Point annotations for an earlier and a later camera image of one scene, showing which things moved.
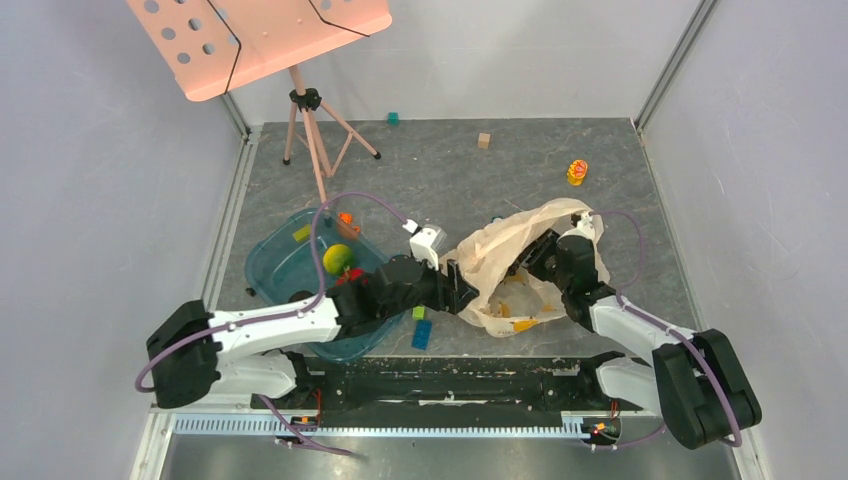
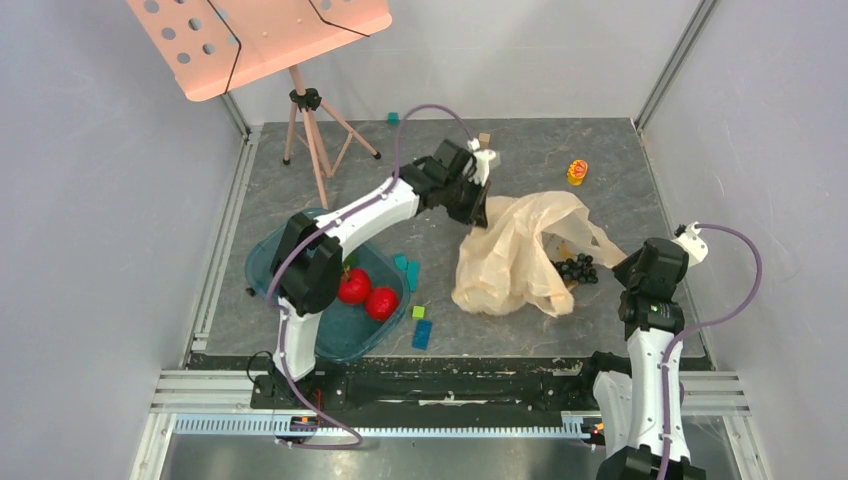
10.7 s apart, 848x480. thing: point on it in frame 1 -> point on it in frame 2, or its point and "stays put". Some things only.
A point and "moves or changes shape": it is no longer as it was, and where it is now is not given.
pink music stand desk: [213, 45] stays put
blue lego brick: [421, 334] stays put
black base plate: [556, 383] stays put
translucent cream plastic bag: [510, 305] moves or changes shape
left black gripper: [450, 292] -> [475, 212]
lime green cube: [419, 312] stays put
